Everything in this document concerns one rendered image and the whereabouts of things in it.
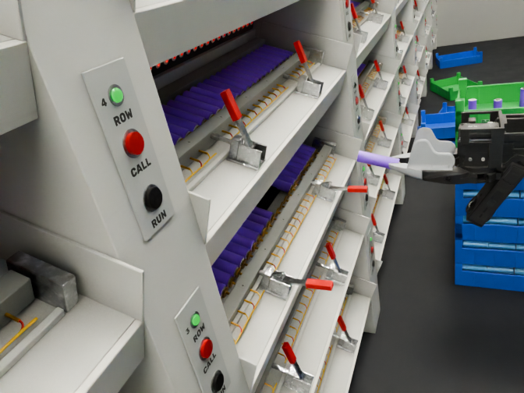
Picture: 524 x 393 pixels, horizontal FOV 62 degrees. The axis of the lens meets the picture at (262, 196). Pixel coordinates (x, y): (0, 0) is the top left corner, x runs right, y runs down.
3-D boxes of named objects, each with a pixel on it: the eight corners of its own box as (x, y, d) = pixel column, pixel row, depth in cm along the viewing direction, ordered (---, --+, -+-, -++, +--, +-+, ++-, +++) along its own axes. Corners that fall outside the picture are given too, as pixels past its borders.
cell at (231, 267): (198, 256, 64) (238, 273, 62) (192, 264, 62) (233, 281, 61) (199, 247, 63) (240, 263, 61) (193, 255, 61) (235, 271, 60)
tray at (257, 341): (351, 177, 99) (362, 139, 93) (245, 414, 51) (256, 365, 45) (268, 150, 103) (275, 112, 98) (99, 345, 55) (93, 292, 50)
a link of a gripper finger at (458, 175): (422, 160, 66) (486, 157, 63) (422, 170, 67) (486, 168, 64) (422, 173, 62) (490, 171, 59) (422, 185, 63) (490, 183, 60)
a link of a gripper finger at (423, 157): (387, 136, 66) (454, 132, 62) (389, 171, 68) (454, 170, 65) (385, 144, 63) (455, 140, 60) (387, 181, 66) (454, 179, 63)
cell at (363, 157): (356, 161, 69) (398, 170, 67) (359, 150, 69) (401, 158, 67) (357, 161, 71) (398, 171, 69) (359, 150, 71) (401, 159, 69)
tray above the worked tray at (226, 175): (341, 91, 90) (359, 21, 82) (201, 280, 42) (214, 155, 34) (250, 65, 95) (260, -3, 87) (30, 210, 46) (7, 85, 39)
